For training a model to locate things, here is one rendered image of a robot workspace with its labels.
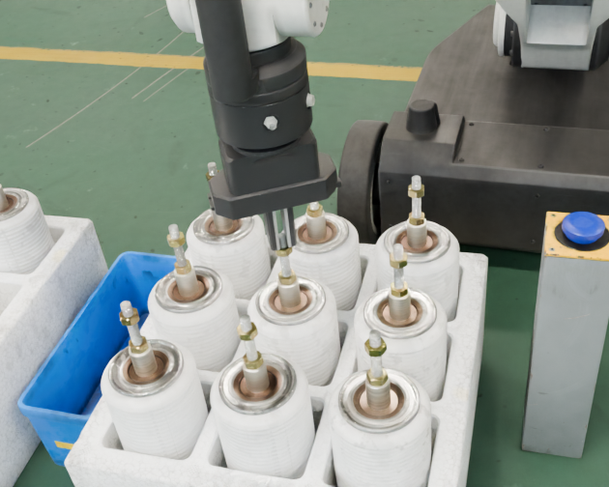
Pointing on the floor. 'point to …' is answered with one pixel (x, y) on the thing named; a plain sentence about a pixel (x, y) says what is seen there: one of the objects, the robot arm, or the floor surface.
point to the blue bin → (89, 353)
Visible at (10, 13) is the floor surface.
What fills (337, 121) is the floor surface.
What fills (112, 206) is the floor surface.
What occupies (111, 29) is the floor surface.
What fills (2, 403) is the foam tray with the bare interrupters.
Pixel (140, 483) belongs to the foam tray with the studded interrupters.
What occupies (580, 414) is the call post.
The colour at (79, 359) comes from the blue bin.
